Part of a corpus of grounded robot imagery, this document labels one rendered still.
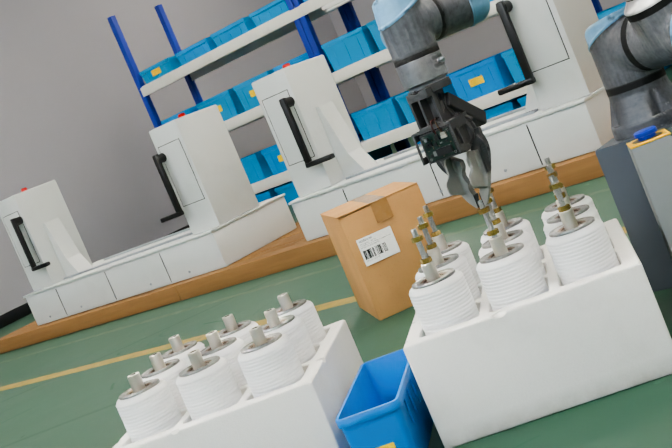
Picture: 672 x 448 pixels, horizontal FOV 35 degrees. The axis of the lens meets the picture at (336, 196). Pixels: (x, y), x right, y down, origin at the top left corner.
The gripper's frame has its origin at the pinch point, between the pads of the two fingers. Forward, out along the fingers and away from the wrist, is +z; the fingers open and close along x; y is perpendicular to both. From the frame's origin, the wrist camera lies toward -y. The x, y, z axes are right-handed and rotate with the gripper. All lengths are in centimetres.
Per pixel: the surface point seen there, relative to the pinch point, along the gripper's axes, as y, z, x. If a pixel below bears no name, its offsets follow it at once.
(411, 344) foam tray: 14.1, 16.8, -13.9
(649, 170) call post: -24.1, 8.2, 19.3
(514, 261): 4.2, 10.6, 3.3
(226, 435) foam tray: 27, 20, -46
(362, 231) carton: -81, 11, -77
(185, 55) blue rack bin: -508, -103, -448
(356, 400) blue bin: 11.4, 24.8, -30.4
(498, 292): 5.3, 14.5, -0.7
